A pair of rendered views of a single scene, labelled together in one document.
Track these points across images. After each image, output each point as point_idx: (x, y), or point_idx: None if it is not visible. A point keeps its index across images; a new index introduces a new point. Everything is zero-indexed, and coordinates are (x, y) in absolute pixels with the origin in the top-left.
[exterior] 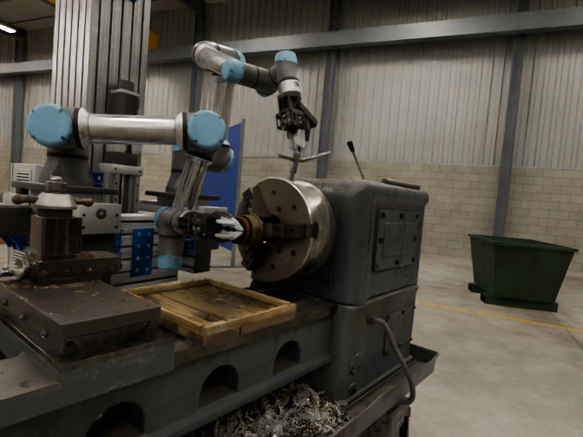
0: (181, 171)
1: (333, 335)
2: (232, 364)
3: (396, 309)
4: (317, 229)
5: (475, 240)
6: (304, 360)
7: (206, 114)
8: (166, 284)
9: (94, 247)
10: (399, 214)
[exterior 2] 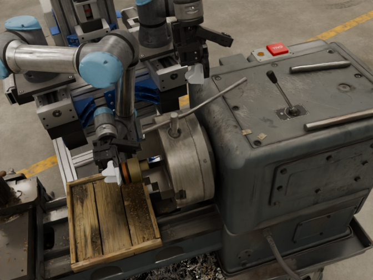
0: (144, 25)
1: (222, 238)
2: (111, 265)
3: (317, 215)
4: (185, 193)
5: None
6: (190, 251)
7: (90, 62)
8: (100, 175)
9: (65, 126)
10: (325, 157)
